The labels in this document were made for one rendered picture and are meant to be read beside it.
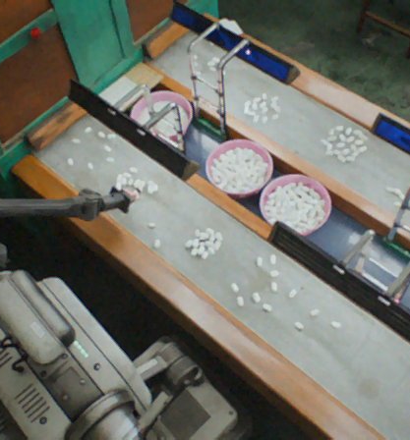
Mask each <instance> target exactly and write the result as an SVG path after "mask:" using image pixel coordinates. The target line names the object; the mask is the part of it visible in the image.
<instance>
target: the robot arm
mask: <svg viewBox="0 0 410 440"><path fill-rule="evenodd" d="M136 197H137V195H136V194H135V193H133V192H130V191H128V190H126V189H121V190H118V189H117V188H116V187H115V186H112V187H111V189H110V192H109V194H107V195H104V196H101V194H100V193H99V192H96V191H94V190H91V189H89V188H83V189H82V190H81V191H80V192H78V197H69V198H64V199H0V217H21V216H67V217H72V218H79V219H80V220H84V221H87V222H90V221H93V220H95V218H99V213H100V212H103V211H106V210H110V209H114V208H119V209H120V210H121V211H123V212H124V213H125V214H126V213H129V211H130V209H129V208H130V206H131V204H133V203H134V199H135V198H136ZM6 257H7V251H6V247H5V246H3V245H1V244H0V272H4V271H7V270H6V269H5V263H7V262H10V261H11V260H10V259H7V258H6Z"/></svg>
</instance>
